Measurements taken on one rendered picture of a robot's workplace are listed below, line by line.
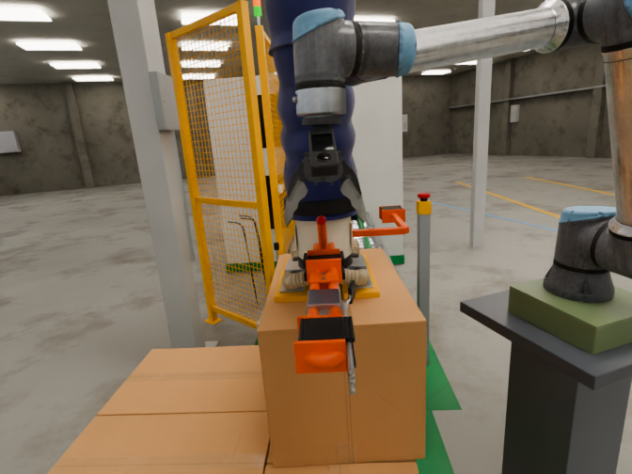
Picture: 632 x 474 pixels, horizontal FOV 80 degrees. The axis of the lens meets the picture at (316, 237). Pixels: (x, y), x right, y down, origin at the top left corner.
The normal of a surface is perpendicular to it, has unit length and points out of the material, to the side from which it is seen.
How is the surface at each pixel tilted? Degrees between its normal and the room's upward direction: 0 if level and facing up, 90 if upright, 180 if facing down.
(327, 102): 91
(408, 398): 90
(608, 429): 90
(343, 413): 90
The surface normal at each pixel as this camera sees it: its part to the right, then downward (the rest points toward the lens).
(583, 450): 0.32, 0.22
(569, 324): -0.94, 0.14
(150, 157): -0.04, 0.26
